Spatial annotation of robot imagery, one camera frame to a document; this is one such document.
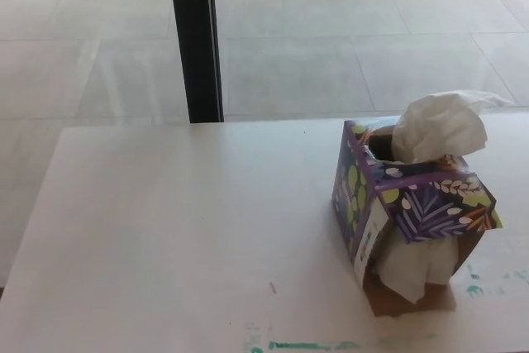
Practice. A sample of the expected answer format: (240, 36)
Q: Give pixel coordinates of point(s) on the white tissue stack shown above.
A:
(407, 264)

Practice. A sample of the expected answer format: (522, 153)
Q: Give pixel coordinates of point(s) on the white top tissue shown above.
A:
(438, 130)

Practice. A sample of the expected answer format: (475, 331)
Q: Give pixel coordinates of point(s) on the black window frame post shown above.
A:
(194, 39)

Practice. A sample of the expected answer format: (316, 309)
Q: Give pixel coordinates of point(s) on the purple floral tissue box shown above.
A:
(430, 204)

